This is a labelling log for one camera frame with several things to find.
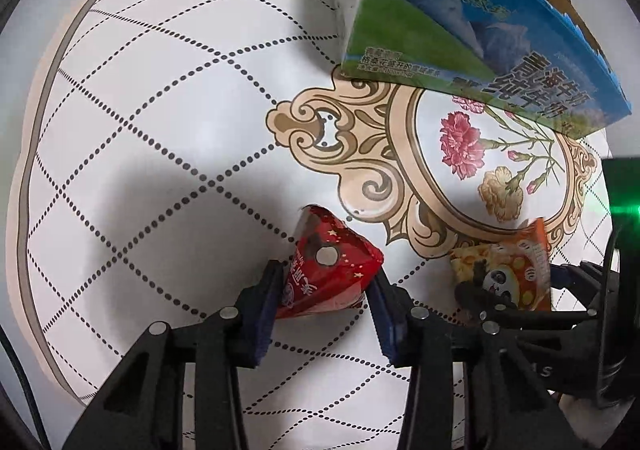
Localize orange panda snack packet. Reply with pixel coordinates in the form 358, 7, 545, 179
449, 218, 551, 311

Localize cardboard box blue outside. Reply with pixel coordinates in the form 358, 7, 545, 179
336, 0, 631, 139

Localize floral white tablecloth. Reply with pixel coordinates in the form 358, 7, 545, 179
1, 0, 612, 446

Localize red triangular snack packet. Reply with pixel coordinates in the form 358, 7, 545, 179
277, 204, 384, 319

